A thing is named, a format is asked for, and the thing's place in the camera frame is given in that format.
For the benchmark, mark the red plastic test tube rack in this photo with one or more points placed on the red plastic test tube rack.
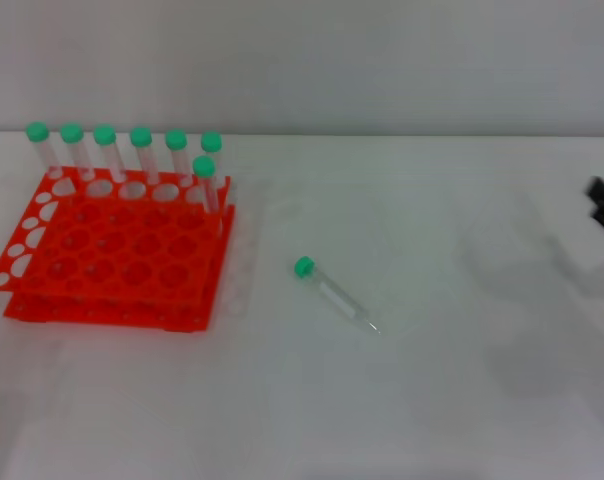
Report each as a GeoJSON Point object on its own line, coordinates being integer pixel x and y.
{"type": "Point", "coordinates": [132, 250]}

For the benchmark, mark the green capped clear test tube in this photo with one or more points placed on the green capped clear test tube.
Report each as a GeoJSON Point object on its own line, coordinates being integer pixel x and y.
{"type": "Point", "coordinates": [211, 141]}
{"type": "Point", "coordinates": [37, 131]}
{"type": "Point", "coordinates": [72, 132]}
{"type": "Point", "coordinates": [332, 295]}
{"type": "Point", "coordinates": [141, 136]}
{"type": "Point", "coordinates": [104, 135]}
{"type": "Point", "coordinates": [203, 166]}
{"type": "Point", "coordinates": [176, 139]}

